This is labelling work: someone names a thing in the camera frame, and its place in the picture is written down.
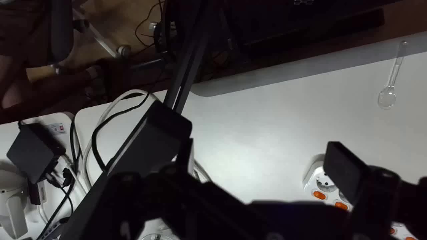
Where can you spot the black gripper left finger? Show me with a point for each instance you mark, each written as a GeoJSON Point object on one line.
{"type": "Point", "coordinates": [153, 143]}

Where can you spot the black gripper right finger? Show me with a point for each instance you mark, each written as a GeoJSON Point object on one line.
{"type": "Point", "coordinates": [345, 170]}

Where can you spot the black power adapter brick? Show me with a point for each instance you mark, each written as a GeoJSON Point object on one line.
{"type": "Point", "coordinates": [35, 151]}

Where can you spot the white multi-socket power strip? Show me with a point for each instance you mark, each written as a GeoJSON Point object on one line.
{"type": "Point", "coordinates": [321, 189]}

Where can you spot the black office chair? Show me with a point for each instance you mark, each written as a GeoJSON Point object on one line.
{"type": "Point", "coordinates": [63, 19]}

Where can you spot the black camera tripod pole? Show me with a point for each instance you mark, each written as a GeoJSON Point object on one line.
{"type": "Point", "coordinates": [191, 58]}

